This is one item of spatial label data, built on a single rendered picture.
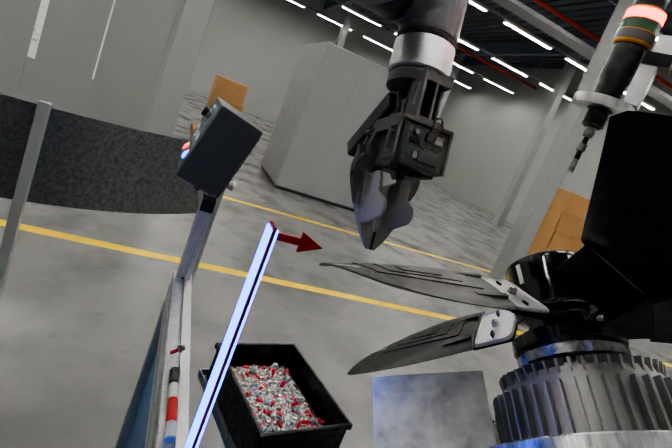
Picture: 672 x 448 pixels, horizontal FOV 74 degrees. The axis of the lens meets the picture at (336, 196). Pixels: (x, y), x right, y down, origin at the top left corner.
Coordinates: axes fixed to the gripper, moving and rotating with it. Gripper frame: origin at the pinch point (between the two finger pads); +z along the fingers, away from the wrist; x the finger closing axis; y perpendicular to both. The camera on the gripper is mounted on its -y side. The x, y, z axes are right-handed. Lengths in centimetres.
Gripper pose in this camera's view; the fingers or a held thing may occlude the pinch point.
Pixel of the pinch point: (369, 238)
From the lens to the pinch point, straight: 54.2
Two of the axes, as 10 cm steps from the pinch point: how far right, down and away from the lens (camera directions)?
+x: 8.9, 2.8, 3.7
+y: 3.8, -0.1, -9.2
